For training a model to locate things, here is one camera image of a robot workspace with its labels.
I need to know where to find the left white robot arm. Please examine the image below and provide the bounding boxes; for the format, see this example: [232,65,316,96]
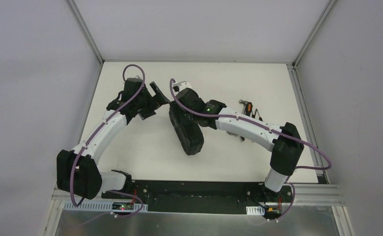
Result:
[57,76,170,200]

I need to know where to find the white cable duct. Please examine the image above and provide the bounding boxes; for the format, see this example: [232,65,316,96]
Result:
[63,201,148,213]
[246,206,265,216]

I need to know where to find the aluminium frame rail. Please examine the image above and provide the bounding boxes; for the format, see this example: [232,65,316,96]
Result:
[51,183,346,207]

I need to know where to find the right white cable duct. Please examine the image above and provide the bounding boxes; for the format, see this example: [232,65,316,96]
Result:
[246,206,265,216]

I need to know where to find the left white cable duct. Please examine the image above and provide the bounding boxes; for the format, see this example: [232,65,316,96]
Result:
[63,201,148,213]

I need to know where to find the orange handled pliers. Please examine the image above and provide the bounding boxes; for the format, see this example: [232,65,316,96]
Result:
[243,102,263,121]

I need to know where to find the hammer with black handle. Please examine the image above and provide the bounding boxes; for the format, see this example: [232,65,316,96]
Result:
[239,99,250,116]

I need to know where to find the black plastic tool case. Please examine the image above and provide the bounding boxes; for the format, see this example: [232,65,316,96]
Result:
[169,106,204,156]

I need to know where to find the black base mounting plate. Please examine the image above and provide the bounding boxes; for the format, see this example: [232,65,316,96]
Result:
[120,180,293,215]

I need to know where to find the silver measuring tape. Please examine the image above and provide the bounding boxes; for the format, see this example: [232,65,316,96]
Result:
[227,131,239,137]

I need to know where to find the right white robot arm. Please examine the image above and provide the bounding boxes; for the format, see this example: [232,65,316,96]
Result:
[169,88,304,202]

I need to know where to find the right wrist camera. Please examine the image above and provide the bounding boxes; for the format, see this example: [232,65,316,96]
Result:
[172,81,192,93]

